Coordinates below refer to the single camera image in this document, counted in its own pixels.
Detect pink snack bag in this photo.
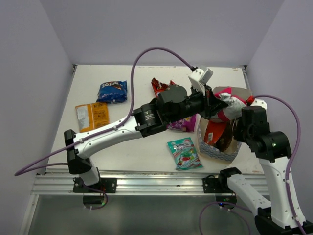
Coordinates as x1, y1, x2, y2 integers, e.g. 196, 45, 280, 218
210, 92, 247, 123

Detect orange yellow snack packet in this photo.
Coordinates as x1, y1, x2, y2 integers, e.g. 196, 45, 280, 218
75, 102, 110, 133

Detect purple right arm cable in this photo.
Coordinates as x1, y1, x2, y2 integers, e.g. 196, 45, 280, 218
198, 94, 313, 235

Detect red torn chip bag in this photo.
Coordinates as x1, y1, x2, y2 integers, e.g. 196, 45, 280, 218
151, 78, 176, 97

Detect blue checkered paper bag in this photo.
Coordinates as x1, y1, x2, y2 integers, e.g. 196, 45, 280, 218
197, 87, 252, 162

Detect purple grape candy bag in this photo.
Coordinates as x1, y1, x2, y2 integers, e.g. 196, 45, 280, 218
167, 115, 196, 132

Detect blue Doritos chip bag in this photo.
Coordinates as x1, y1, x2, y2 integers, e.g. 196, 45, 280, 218
96, 81, 128, 104

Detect teal Fox's candy bag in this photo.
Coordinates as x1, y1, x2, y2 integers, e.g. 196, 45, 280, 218
167, 137, 202, 171

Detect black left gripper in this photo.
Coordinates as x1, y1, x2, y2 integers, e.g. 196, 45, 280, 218
167, 83, 228, 124

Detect orange cream cassava chips bag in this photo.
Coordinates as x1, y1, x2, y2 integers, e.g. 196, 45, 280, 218
203, 121, 227, 145

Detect aluminium table frame rail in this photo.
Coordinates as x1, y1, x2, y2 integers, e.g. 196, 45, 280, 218
34, 65, 269, 196

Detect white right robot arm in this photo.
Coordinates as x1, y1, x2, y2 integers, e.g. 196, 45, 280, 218
218, 106, 313, 235

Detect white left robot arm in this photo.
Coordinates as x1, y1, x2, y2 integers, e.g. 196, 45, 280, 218
64, 85, 228, 192

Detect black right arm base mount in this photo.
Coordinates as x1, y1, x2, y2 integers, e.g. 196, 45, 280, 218
202, 175, 233, 194

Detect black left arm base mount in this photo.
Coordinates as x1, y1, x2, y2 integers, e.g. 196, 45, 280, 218
73, 177, 117, 193

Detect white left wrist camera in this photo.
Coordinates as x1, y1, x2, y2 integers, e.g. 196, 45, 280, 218
188, 66, 213, 94

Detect brown sea salt chip bag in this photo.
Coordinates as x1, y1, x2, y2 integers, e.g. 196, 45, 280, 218
215, 120, 235, 152

